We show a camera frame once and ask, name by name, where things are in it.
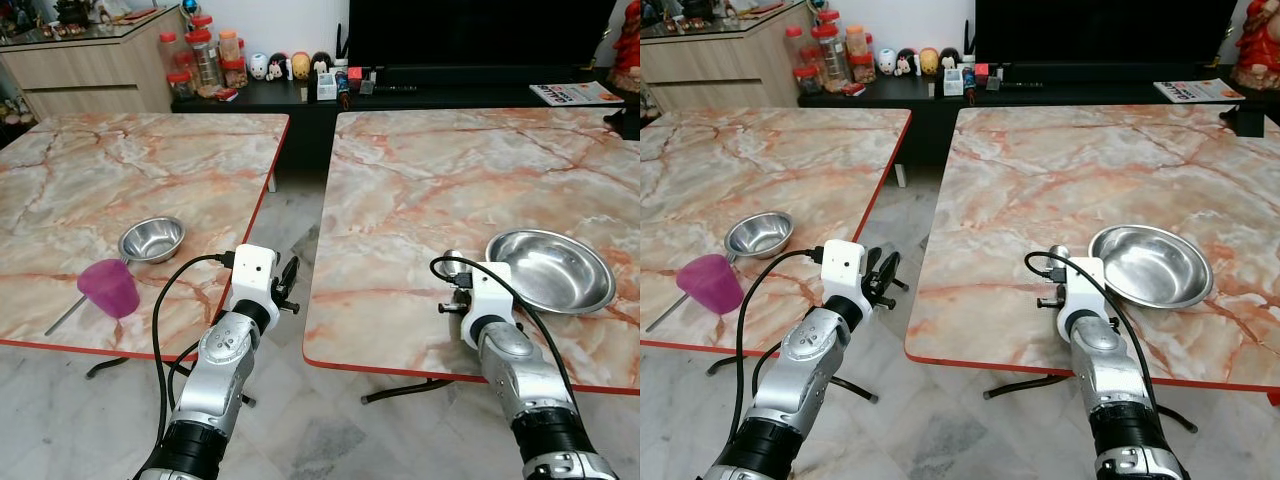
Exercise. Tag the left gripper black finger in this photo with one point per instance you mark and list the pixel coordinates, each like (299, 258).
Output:
(291, 272)
(873, 267)
(892, 270)
(278, 272)

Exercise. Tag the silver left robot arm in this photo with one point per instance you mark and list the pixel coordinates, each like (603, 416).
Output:
(800, 380)
(215, 380)

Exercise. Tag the large shallow steel bowl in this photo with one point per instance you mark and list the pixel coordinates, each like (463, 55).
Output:
(550, 272)
(1150, 266)

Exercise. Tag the marble-pattern red-edged folding table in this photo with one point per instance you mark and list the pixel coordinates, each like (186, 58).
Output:
(120, 170)
(760, 170)
(1030, 180)
(430, 180)

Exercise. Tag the small steel bowl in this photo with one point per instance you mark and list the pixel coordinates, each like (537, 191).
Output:
(760, 235)
(152, 240)

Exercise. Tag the black low television console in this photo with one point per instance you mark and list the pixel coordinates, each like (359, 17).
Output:
(930, 120)
(300, 120)

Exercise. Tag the purple plastic cup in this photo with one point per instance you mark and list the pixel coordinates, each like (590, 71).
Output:
(712, 285)
(110, 290)

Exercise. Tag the flat red pack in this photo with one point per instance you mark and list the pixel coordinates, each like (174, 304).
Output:
(853, 90)
(226, 94)

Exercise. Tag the small dark bottle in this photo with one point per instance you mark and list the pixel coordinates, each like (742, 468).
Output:
(344, 90)
(973, 86)

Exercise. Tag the small white box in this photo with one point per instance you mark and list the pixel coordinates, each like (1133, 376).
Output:
(329, 86)
(958, 82)

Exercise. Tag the small clear jar red lid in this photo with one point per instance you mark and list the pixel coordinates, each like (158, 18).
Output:
(808, 80)
(796, 45)
(182, 84)
(200, 20)
(827, 15)
(235, 72)
(862, 68)
(170, 50)

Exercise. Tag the black remote control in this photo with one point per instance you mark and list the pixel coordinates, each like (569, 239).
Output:
(398, 87)
(1027, 83)

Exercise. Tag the small grey gadget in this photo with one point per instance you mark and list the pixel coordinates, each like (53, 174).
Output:
(367, 80)
(996, 76)

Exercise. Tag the steel fork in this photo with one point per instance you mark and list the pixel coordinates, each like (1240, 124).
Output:
(665, 318)
(65, 318)

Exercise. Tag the large clear jar red lid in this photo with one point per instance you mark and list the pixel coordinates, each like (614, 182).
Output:
(832, 55)
(205, 60)

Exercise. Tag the white and orange magazine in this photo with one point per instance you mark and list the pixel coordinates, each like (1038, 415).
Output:
(575, 93)
(1198, 90)

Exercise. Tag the clear jar orange lid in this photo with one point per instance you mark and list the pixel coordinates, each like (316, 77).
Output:
(231, 45)
(857, 40)

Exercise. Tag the black box-shaped table clamp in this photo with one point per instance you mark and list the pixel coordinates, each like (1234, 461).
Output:
(1250, 118)
(628, 122)

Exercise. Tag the black flat television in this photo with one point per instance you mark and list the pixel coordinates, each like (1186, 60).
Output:
(470, 30)
(1100, 30)

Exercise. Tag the light wooden cabinet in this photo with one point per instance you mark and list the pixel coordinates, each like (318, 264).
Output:
(715, 70)
(90, 75)

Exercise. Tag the small trophy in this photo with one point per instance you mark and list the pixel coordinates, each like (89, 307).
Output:
(188, 8)
(815, 6)

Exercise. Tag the red figurine statue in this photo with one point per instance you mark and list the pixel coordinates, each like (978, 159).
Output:
(630, 45)
(1258, 45)

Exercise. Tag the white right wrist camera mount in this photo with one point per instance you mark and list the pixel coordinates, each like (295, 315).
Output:
(490, 295)
(1085, 290)

